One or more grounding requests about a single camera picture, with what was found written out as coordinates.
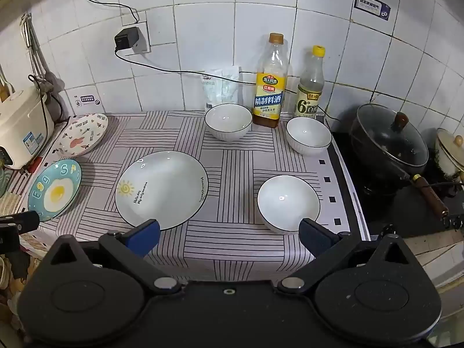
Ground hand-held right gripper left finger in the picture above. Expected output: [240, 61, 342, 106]
[48, 218, 182, 297]

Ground white carrot-print plate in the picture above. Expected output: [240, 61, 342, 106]
[55, 113, 108, 159]

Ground large white sun-print plate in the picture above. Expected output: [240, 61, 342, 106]
[115, 150, 209, 231]

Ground white wall socket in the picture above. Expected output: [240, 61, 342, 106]
[119, 20, 151, 56]

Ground black power adapter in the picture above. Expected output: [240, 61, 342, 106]
[114, 26, 140, 52]

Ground cream enamel pot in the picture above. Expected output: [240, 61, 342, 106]
[435, 128, 464, 182]

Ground cooking wine bottle yellow label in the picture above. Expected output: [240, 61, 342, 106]
[252, 32, 291, 128]

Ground glass lid wooden knob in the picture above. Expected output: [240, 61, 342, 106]
[355, 104, 430, 167]

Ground white ribbed drying tray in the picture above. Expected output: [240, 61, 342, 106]
[7, 110, 371, 283]

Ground blue white wall sticker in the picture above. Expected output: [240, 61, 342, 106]
[353, 0, 393, 22]

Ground black wok wooden handle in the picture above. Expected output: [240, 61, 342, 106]
[350, 114, 450, 219]

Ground white ribbed bowl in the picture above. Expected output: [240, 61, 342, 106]
[257, 175, 321, 235]
[286, 117, 333, 156]
[204, 103, 253, 143]

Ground white rice cooker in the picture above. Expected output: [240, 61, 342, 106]
[0, 86, 55, 170]

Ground clear vinegar bottle yellow cap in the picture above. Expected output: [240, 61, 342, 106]
[296, 45, 326, 119]

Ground grey hanging cloth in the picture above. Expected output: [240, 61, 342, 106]
[34, 69, 66, 120]

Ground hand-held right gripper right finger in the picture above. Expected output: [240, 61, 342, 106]
[277, 218, 417, 295]

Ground blue fried-egg print plate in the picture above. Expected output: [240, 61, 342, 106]
[28, 159, 82, 223]

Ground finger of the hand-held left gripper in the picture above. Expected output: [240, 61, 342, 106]
[0, 210, 40, 235]
[0, 229, 23, 256]

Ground small white wall label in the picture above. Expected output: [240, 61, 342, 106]
[74, 94, 102, 107]

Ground black cooktop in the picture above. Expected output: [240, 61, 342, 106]
[331, 130, 464, 240]

